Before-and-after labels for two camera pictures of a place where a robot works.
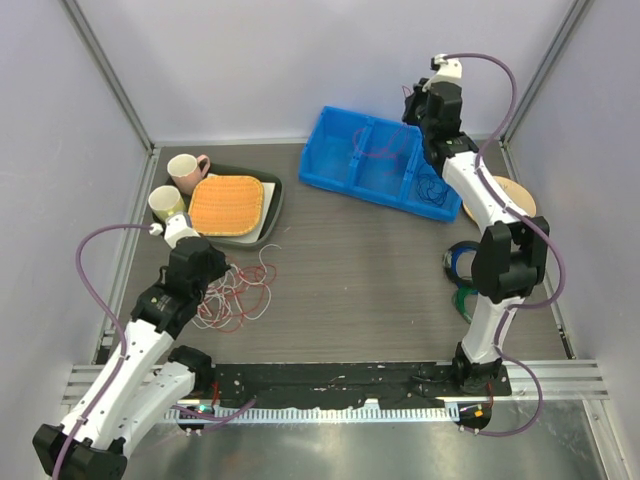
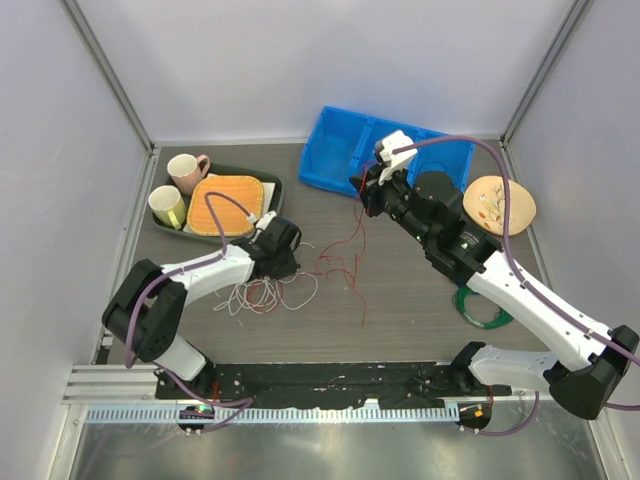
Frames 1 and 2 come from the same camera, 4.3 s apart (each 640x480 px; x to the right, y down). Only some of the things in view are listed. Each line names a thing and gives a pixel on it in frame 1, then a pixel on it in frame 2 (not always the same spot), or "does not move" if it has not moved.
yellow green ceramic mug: [166, 201] does not move
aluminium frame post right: [560, 39] does not move
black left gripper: [219, 264] → [288, 268]
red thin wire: [244, 288] → [326, 263]
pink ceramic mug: [187, 170] does not move
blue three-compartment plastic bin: [377, 162] does not move
